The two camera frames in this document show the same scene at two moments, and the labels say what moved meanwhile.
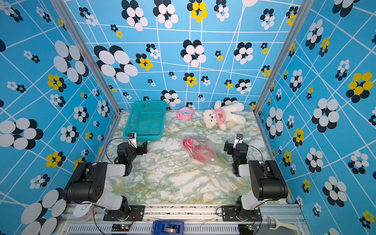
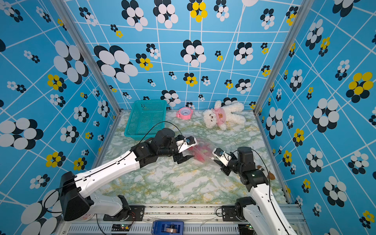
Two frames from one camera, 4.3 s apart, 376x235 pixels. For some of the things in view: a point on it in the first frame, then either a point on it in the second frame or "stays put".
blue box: (167, 227) stays put
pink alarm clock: (184, 113) stays put
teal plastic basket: (147, 119) stays put
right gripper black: (230, 146) -> (225, 169)
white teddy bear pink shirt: (220, 115) stays put
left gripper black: (139, 149) -> (180, 157)
